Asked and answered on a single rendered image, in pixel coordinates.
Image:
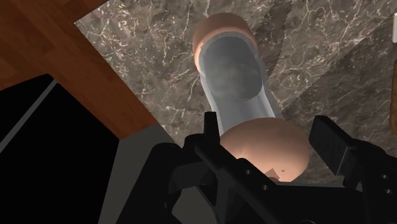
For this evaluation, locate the white object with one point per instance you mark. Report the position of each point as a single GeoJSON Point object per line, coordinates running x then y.
{"type": "Point", "coordinates": [394, 28]}

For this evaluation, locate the peach round object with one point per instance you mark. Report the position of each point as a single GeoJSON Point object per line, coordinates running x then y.
{"type": "Point", "coordinates": [217, 24]}
{"type": "Point", "coordinates": [273, 145]}

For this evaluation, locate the grey translucent cup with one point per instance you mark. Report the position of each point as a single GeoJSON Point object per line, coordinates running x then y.
{"type": "Point", "coordinates": [235, 108]}

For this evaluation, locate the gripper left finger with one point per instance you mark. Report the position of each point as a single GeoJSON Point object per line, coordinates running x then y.
{"type": "Point", "coordinates": [229, 167]}

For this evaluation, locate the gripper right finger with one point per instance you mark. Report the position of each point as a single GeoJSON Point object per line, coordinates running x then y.
{"type": "Point", "coordinates": [333, 145]}

